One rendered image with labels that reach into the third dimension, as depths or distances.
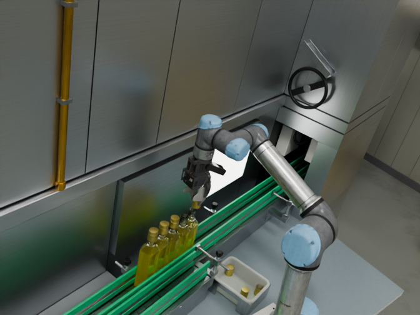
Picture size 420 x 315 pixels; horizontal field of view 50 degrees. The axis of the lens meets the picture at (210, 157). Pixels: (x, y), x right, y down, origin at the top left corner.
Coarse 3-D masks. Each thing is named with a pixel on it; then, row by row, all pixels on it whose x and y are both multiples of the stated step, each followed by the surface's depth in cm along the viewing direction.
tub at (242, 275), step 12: (240, 264) 202; (216, 276) 198; (228, 276) 203; (240, 276) 204; (252, 276) 200; (228, 288) 188; (240, 288) 198; (252, 288) 200; (264, 288) 192; (252, 300) 185
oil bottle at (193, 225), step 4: (188, 220) 180; (196, 220) 182; (188, 224) 179; (192, 224) 179; (196, 224) 181; (192, 228) 180; (196, 228) 183; (192, 232) 182; (192, 236) 183; (188, 240) 182; (192, 240) 185; (188, 244) 184; (192, 244) 187; (188, 248) 186
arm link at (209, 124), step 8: (200, 120) 152; (208, 120) 150; (216, 120) 151; (200, 128) 152; (208, 128) 150; (216, 128) 151; (200, 136) 153; (208, 136) 151; (200, 144) 154; (208, 144) 153
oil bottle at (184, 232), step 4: (180, 228) 175; (184, 228) 175; (188, 228) 177; (180, 232) 174; (184, 232) 175; (188, 232) 177; (184, 236) 176; (188, 236) 179; (180, 240) 176; (184, 240) 178; (180, 244) 177; (184, 244) 179; (180, 248) 178; (184, 248) 181; (180, 252) 180; (176, 256) 180
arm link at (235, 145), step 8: (216, 136) 149; (224, 136) 148; (232, 136) 148; (240, 136) 150; (248, 136) 152; (216, 144) 149; (224, 144) 147; (232, 144) 146; (240, 144) 145; (248, 144) 148; (224, 152) 148; (232, 152) 146; (240, 152) 146; (240, 160) 148
